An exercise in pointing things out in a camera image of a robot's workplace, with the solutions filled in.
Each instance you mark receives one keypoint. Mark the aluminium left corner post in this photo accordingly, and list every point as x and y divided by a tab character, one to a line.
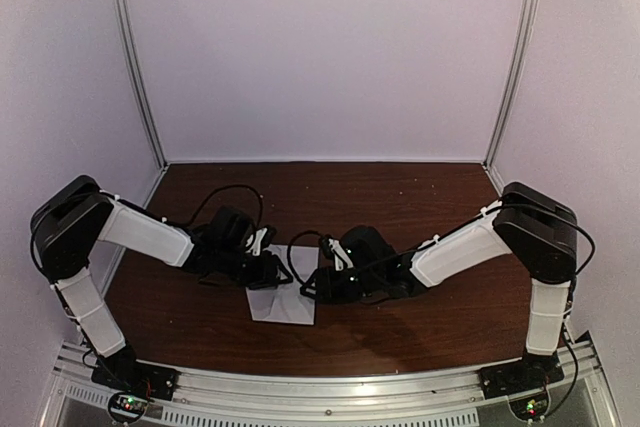
136	78

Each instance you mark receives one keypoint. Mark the aluminium corner post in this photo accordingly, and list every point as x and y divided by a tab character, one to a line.
136	78
524	32

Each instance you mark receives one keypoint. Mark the aluminium right corner post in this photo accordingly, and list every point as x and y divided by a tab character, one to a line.
524	32

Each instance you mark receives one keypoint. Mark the green circuit board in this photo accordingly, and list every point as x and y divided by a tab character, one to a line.
123	407
529	408

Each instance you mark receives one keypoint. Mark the aluminium front table rail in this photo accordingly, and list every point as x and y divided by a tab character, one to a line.
451	397

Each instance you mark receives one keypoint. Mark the grey envelope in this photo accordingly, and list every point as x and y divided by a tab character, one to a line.
285	305

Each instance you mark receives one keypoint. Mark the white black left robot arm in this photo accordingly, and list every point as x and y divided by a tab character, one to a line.
213	248

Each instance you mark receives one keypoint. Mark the right green circuit board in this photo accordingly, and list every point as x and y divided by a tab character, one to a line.
529	408

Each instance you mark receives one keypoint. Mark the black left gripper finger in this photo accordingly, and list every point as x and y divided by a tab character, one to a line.
283	276
259	286

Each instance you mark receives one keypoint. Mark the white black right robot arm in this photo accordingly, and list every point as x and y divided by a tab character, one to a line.
380	269

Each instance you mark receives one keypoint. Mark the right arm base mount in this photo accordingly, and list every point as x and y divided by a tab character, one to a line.
515	378

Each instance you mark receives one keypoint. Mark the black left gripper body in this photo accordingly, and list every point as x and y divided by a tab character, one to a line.
254	274

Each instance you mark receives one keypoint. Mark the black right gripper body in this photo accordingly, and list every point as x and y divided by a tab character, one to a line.
344	291

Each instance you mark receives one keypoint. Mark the left green circuit board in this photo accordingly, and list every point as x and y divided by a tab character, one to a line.
123	407

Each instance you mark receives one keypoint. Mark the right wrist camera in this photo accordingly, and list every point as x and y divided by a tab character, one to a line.
333	250

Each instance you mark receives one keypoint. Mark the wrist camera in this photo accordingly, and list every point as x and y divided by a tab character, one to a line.
260	240
333	250

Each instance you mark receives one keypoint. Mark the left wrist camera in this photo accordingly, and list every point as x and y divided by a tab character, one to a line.
260	240

